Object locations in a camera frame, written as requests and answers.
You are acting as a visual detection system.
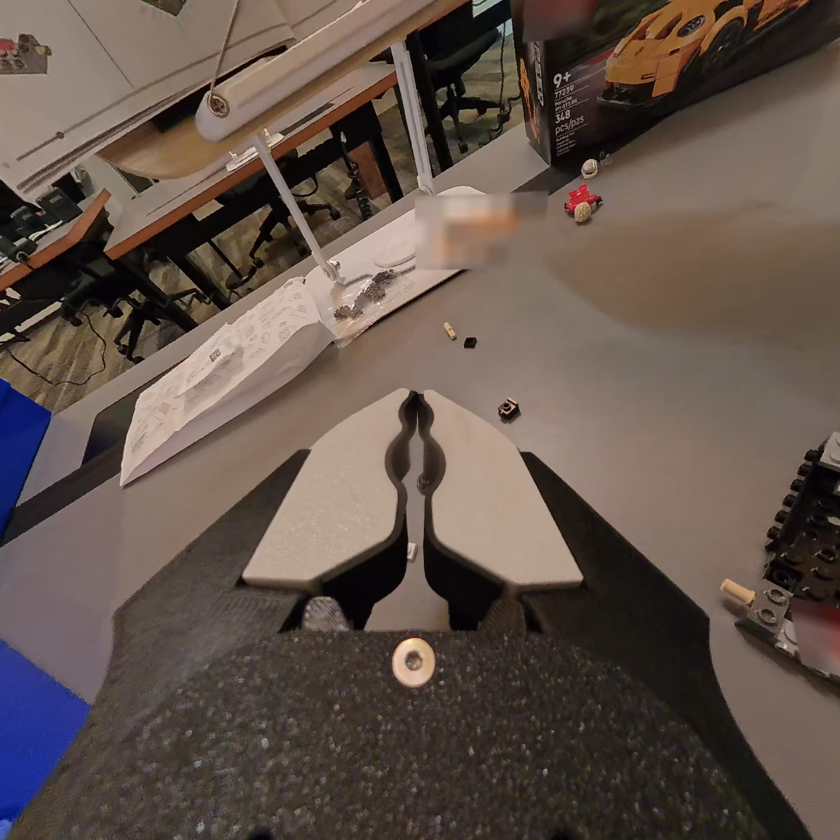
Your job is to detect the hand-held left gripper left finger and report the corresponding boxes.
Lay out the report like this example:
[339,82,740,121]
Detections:
[241,387,421,592]

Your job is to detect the blue plastic storage bin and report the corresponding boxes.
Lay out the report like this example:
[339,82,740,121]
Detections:
[0,640,91,836]
[0,377,51,526]

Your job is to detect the black floor cable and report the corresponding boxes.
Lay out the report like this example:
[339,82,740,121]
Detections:
[0,308,109,388]

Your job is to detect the black office chair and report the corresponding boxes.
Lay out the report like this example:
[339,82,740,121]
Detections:
[252,151,342,277]
[420,20,519,155]
[62,289,198,363]

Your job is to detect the clear bag of dark parts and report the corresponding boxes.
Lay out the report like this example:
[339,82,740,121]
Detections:
[331,268,417,345]

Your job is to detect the black toy car box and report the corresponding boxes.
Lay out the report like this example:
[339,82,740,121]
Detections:
[521,0,840,168]

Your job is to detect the black brick car chassis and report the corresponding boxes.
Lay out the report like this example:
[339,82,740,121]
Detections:
[721,430,840,686]

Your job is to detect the wood-edged office table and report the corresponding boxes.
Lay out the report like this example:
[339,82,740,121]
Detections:
[0,187,116,342]
[105,66,404,263]

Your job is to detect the open instruction booklet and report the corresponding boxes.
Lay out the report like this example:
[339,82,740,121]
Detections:
[0,0,368,191]

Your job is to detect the black electronic devices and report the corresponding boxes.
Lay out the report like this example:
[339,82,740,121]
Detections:
[0,189,74,258]

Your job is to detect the white wooden book stand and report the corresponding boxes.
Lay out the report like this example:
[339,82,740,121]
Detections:
[95,0,552,329]

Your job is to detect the grey desk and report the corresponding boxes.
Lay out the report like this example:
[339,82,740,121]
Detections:
[0,39,840,840]

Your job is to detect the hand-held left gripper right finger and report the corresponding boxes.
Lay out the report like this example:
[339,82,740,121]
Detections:
[417,387,586,592]

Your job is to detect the white printed paper bag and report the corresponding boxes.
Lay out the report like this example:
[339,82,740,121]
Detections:
[120,279,336,487]

